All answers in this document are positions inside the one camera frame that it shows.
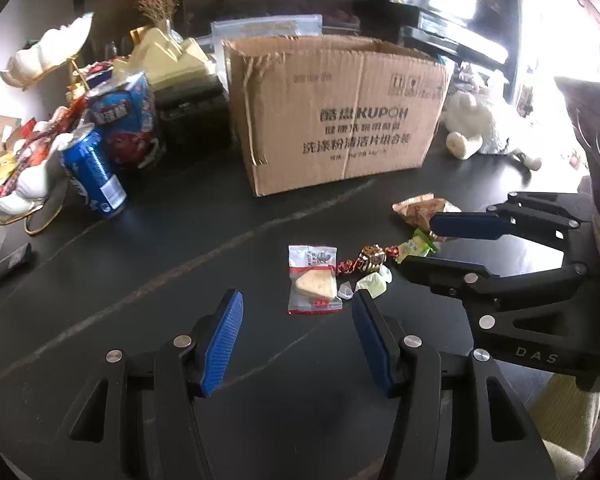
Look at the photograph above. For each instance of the pile of red snack packets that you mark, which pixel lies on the pile of red snack packets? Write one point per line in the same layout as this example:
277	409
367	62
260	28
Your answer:
35	142

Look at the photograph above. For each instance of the white plush sheep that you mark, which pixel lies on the white plush sheep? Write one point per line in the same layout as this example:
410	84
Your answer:
475	120

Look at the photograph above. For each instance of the brown cardboard box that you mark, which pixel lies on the brown cardboard box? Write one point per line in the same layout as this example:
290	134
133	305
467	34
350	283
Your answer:
330	115

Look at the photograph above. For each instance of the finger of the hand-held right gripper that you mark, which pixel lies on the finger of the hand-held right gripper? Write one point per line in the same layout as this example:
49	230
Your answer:
430	270
465	225

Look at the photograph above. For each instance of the blue soda can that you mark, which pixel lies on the blue soda can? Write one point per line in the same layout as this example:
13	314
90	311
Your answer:
95	172

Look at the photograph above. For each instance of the pale green candy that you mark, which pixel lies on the pale green candy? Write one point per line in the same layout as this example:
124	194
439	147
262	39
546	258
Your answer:
375	282

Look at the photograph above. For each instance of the brown crinkled snack packet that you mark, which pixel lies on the brown crinkled snack packet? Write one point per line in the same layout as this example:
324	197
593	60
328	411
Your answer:
420	210

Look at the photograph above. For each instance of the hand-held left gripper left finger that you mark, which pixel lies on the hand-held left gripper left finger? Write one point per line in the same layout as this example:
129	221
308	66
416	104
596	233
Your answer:
222	345

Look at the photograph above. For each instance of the black piano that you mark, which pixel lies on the black piano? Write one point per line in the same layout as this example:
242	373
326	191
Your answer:
440	0

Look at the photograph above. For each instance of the clear cheese wedge packet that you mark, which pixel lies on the clear cheese wedge packet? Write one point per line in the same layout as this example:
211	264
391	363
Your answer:
314	282

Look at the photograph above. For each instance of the cream mountain shaped ornament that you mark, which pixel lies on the cream mountain shaped ornament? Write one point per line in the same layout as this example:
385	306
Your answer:
165	57

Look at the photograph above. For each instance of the dark box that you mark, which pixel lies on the dark box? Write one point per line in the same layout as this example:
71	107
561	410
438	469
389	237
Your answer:
195	115

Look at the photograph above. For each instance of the small green candy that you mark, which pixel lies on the small green candy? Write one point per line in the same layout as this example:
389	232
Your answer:
412	249

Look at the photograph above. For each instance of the dried flower bouquet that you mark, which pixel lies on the dried flower bouquet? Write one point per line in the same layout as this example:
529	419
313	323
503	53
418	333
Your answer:
157	5

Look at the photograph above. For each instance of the white tiered petal bowl stand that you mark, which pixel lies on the white tiered petal bowl stand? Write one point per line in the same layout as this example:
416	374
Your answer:
30	187

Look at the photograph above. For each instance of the red gold candy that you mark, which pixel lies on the red gold candy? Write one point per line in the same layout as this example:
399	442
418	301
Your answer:
370	257

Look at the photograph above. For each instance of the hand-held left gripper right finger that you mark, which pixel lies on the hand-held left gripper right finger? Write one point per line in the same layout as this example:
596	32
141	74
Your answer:
375	345

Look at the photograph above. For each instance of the black remote control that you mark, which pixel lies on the black remote control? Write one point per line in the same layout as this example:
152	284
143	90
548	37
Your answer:
11	263

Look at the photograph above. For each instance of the blue snack bag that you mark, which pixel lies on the blue snack bag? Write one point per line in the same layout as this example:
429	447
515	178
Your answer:
130	120

